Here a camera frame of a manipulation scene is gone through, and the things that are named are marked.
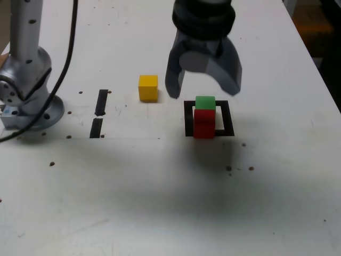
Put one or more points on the yellow cube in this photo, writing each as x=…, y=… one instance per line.
x=148, y=90

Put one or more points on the red cube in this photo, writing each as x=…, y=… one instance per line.
x=203, y=125

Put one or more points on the green cube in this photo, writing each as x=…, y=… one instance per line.
x=205, y=102

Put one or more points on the black tape strip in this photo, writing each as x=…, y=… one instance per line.
x=102, y=101

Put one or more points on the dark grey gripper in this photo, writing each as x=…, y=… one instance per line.
x=203, y=45

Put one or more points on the black tape square outline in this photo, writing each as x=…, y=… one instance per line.
x=227, y=120

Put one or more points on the orange box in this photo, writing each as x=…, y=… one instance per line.
x=311, y=22

